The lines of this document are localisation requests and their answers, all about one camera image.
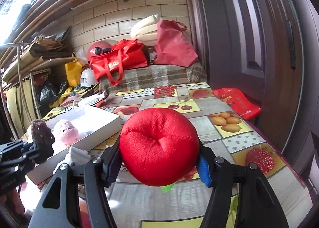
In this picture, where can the dark wooden door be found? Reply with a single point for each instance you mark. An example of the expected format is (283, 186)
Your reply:
(268, 49)

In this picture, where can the red plush apple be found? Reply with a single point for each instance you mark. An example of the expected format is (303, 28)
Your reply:
(159, 146)

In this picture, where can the red plastic bag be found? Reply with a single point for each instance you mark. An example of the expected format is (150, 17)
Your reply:
(238, 102)

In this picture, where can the fruit pattern tablecloth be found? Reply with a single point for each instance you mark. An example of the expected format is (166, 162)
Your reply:
(135, 205)

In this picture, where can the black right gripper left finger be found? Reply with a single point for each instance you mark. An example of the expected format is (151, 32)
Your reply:
(59, 205)

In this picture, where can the black plastic bag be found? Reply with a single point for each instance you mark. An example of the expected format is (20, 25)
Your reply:
(49, 93)

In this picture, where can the metal shelf rack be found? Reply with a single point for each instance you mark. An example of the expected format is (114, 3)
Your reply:
(18, 91)

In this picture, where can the shiny red tote bag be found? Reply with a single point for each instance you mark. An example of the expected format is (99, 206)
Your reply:
(124, 55)

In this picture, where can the cream foam roll stack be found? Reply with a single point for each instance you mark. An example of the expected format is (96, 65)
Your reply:
(145, 30)

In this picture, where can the white helmet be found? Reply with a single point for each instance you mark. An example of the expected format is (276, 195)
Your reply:
(87, 78)

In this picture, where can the white power bank box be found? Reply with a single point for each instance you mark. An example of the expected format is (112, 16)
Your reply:
(93, 99)

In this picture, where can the pink plush pig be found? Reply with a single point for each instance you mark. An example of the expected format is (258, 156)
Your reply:
(65, 132)

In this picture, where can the dark red fabric bag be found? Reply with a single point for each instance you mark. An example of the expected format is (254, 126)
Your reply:
(173, 46)

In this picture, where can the red helmet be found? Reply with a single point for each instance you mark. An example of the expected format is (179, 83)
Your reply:
(98, 48)

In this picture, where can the plaid covered bench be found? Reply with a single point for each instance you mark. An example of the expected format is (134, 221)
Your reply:
(155, 76)

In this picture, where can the yellow shopping bag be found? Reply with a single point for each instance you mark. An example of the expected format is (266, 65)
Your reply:
(73, 72)

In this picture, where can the white shallow cardboard box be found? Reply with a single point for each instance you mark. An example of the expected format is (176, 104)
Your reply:
(94, 126)

